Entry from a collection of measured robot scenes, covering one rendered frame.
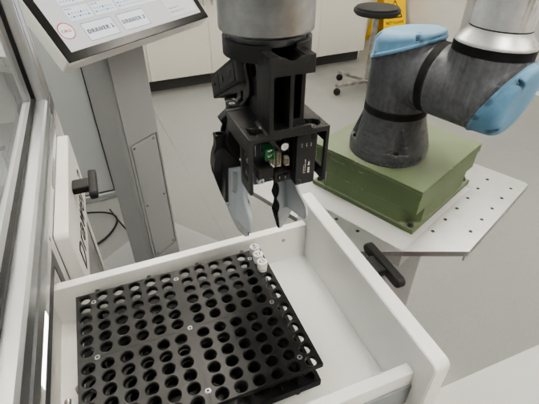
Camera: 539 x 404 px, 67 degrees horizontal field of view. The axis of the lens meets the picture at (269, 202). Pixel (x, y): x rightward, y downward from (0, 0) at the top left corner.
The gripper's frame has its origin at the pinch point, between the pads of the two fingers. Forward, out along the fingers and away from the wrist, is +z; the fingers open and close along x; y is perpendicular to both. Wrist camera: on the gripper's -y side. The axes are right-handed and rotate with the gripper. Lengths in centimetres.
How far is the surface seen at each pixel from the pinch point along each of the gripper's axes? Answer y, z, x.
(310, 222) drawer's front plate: -4.9, 7.2, 9.1
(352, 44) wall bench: -302, 79, 204
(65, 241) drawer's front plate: -11.4, 6.0, -21.8
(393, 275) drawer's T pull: 8.1, 6.5, 13.4
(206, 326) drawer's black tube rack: 6.1, 7.7, -8.4
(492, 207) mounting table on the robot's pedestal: -11, 21, 54
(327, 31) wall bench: -300, 65, 176
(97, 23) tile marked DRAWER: -82, -4, -12
